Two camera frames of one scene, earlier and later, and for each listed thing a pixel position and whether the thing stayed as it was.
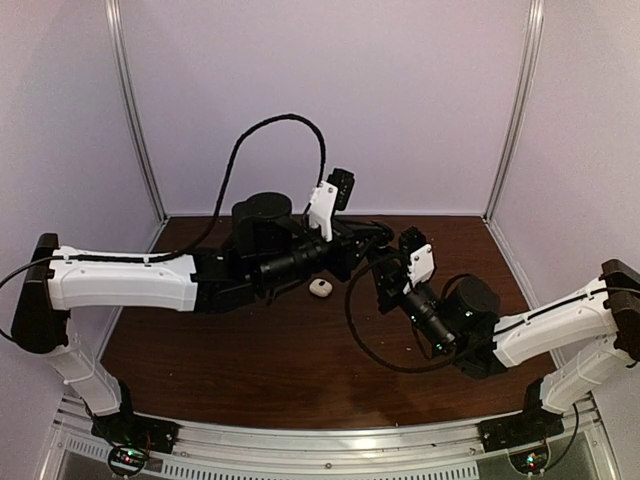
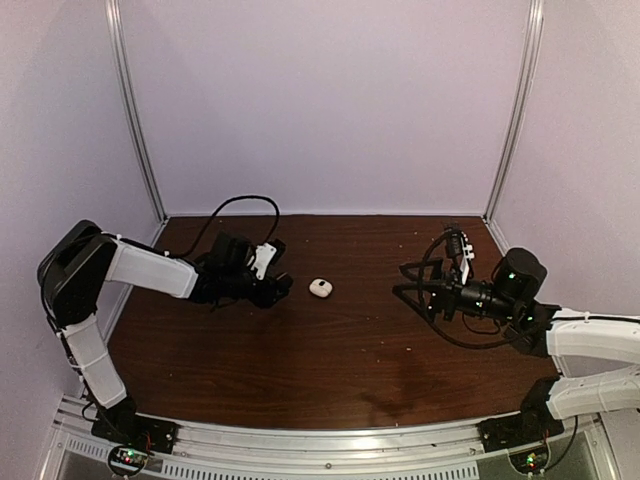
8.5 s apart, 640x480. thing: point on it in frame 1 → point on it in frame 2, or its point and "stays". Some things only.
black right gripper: (387, 282) → (444, 297)
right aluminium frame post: (526, 84) stays
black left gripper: (350, 234) → (266, 296)
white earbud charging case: (320, 287) stays
